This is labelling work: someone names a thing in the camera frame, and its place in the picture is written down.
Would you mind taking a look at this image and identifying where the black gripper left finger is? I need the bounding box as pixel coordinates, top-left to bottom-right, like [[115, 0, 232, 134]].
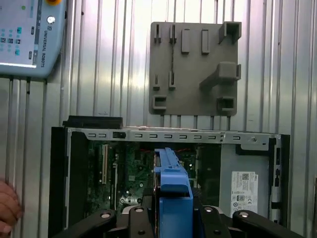
[[53, 187, 159, 238]]

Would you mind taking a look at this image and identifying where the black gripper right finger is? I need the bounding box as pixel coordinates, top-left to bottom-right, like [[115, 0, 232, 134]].
[[194, 187, 306, 238]]

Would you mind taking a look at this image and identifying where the hard disk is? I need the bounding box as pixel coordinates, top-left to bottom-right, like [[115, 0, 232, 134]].
[[153, 147, 207, 238]]

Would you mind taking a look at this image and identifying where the person's hand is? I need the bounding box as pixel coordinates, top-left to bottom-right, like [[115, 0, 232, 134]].
[[0, 179, 24, 237]]

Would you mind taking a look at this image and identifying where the beige expansion slot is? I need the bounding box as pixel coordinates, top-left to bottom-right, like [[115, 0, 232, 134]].
[[101, 144, 109, 185]]

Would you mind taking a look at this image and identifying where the black open PC case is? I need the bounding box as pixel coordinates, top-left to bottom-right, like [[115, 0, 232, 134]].
[[50, 115, 291, 238]]

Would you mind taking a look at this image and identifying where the green motherboard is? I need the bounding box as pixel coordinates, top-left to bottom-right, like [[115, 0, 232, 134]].
[[88, 141, 199, 217]]

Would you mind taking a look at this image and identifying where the grey power supply unit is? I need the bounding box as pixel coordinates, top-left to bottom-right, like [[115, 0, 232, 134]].
[[219, 143, 271, 225]]

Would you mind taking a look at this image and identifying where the grey parts rack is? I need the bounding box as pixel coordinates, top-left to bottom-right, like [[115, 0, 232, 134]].
[[148, 21, 242, 116]]

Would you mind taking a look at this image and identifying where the pale blue teach pendant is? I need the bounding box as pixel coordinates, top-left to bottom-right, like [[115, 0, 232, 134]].
[[0, 0, 69, 79]]

